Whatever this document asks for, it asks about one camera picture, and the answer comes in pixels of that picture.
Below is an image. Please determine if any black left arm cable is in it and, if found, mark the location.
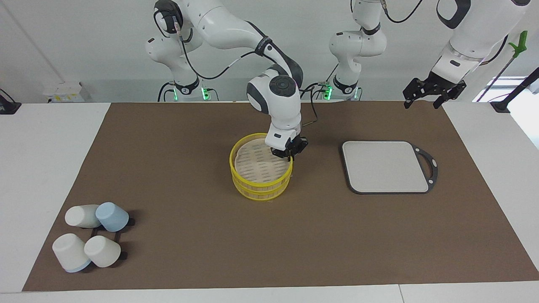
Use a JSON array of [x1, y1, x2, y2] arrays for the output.
[[379, 0, 424, 24]]

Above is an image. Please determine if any white wall socket box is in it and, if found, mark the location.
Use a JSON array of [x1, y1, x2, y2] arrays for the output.
[[42, 81, 91, 103]]

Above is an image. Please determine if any black base cable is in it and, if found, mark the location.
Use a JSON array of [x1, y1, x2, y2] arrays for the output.
[[299, 63, 339, 101]]

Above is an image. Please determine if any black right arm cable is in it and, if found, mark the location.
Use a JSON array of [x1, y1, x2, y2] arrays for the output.
[[154, 9, 319, 128]]

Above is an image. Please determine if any green clamp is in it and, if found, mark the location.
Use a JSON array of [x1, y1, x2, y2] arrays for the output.
[[508, 30, 528, 58]]

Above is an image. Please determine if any black cup rack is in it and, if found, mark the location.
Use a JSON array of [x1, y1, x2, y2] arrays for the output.
[[91, 218, 135, 260]]

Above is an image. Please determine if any grey cutting board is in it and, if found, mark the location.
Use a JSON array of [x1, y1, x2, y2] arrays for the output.
[[342, 141, 438, 194]]

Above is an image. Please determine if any black table clamp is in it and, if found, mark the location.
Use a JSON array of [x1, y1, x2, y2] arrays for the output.
[[0, 88, 21, 115]]

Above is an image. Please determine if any thin metal rod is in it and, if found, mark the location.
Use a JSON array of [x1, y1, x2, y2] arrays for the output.
[[480, 54, 517, 102]]

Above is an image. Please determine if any light blue cup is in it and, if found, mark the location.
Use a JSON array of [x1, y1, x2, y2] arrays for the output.
[[96, 202, 129, 232]]

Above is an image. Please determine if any yellow steamer tier with liner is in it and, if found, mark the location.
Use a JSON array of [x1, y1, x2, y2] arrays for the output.
[[229, 133, 293, 188]]

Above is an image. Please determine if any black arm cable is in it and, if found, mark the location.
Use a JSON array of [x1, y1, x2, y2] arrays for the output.
[[154, 9, 319, 128], [379, 0, 424, 24]]

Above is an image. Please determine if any yellow bamboo steamer basket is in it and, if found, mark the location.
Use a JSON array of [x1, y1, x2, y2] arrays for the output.
[[232, 173, 292, 202]]

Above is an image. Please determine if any white cup with blue rim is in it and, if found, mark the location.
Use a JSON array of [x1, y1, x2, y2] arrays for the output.
[[52, 233, 91, 273]]

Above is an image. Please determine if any cream cup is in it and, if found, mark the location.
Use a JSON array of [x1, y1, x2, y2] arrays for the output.
[[84, 235, 122, 268]]

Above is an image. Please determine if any brown table mat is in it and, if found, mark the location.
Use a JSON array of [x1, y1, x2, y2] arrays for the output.
[[22, 101, 539, 292]]

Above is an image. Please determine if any black stand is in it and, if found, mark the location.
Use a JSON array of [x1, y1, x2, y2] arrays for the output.
[[491, 67, 539, 113]]

